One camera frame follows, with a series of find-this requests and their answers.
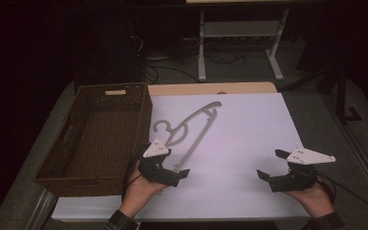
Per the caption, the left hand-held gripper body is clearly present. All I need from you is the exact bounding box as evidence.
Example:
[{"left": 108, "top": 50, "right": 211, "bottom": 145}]
[{"left": 138, "top": 137, "right": 181, "bottom": 188}]

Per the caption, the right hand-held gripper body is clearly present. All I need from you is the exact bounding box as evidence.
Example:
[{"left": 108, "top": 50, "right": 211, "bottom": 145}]
[{"left": 267, "top": 146, "right": 337, "bottom": 194}]

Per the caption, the grey plastic clothes hanger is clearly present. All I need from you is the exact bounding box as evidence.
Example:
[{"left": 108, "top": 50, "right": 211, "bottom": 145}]
[{"left": 152, "top": 101, "right": 223, "bottom": 173}]

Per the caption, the brown wicker basket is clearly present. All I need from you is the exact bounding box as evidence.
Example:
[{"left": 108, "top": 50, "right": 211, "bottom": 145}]
[{"left": 33, "top": 81, "right": 154, "bottom": 198}]

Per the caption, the person's right hand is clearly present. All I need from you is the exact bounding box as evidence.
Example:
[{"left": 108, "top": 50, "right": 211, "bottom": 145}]
[{"left": 283, "top": 177, "right": 335, "bottom": 220}]

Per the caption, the person's left hand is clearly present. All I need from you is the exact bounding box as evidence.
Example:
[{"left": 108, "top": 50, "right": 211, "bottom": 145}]
[{"left": 119, "top": 158, "right": 171, "bottom": 219}]

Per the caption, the white table mat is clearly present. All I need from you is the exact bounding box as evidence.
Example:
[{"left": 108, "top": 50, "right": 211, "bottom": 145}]
[{"left": 51, "top": 92, "right": 311, "bottom": 223}]

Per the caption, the black metal stand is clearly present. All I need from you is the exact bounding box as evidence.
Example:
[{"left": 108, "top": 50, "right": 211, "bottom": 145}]
[{"left": 281, "top": 61, "right": 364, "bottom": 127}]

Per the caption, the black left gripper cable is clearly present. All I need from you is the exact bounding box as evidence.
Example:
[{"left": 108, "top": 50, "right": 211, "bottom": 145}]
[{"left": 121, "top": 143, "right": 151, "bottom": 203}]

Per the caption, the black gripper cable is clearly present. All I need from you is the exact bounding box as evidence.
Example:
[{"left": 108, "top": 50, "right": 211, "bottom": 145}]
[
  {"left": 121, "top": 143, "right": 151, "bottom": 203},
  {"left": 315, "top": 172, "right": 368, "bottom": 222}
]

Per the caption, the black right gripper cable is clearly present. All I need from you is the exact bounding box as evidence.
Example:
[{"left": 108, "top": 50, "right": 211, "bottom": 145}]
[{"left": 315, "top": 172, "right": 368, "bottom": 222}]

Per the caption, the black floor cable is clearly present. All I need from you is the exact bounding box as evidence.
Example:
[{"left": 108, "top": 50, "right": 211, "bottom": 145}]
[{"left": 143, "top": 64, "right": 200, "bottom": 85}]

